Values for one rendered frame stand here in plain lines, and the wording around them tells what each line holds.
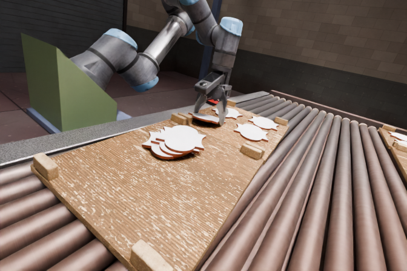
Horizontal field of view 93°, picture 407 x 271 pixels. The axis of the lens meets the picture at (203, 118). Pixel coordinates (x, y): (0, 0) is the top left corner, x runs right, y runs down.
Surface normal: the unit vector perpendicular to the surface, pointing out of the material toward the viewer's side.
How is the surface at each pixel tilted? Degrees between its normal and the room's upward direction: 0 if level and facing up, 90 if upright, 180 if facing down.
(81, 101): 90
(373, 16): 90
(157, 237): 0
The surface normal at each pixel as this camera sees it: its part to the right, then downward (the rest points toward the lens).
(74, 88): 0.80, 0.36
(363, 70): -0.55, 0.20
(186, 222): 0.19, -0.91
